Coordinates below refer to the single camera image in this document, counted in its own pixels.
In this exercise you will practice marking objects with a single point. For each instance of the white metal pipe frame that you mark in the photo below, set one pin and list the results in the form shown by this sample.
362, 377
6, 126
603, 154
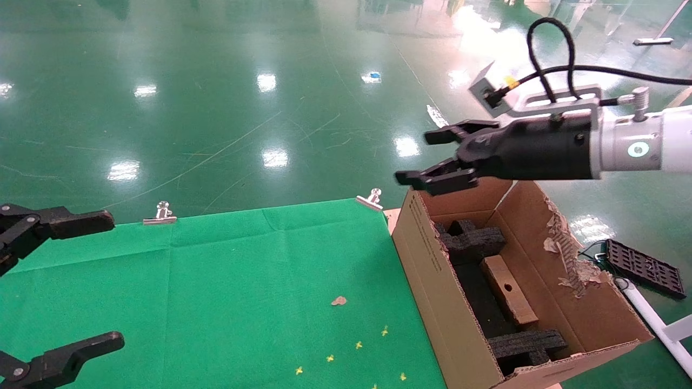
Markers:
649, 316

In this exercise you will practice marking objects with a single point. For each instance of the large green table cloth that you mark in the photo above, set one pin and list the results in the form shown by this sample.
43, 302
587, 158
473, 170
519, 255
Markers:
243, 292

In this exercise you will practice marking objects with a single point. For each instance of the blue white floor litter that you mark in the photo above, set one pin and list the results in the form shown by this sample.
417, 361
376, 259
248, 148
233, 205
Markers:
372, 76

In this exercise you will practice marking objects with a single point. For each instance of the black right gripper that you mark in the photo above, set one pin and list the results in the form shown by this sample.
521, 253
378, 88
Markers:
540, 148

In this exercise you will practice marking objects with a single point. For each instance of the black foam carton liner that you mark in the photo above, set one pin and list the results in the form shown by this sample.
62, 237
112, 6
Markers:
476, 297

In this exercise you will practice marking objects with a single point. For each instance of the grey metal floor bar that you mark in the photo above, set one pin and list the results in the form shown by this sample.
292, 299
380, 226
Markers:
651, 41

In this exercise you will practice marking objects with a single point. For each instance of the silver binder clip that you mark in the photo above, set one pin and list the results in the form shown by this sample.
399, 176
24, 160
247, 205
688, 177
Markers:
159, 219
369, 202

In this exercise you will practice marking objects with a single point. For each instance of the small cardboard scrap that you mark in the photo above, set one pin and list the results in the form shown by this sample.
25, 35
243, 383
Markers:
338, 301

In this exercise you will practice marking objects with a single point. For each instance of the brown cardboard box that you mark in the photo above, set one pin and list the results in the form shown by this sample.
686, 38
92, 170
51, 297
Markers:
511, 294

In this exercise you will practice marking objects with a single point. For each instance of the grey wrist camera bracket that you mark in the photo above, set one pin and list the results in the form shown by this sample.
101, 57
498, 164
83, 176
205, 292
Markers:
486, 86

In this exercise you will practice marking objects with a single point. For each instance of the black grid tray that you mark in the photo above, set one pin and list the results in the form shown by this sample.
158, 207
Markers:
643, 267

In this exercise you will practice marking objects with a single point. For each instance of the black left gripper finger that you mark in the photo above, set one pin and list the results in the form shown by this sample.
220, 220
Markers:
65, 359
81, 222

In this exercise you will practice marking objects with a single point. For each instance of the large open cardboard carton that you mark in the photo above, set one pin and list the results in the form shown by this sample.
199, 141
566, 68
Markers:
427, 302

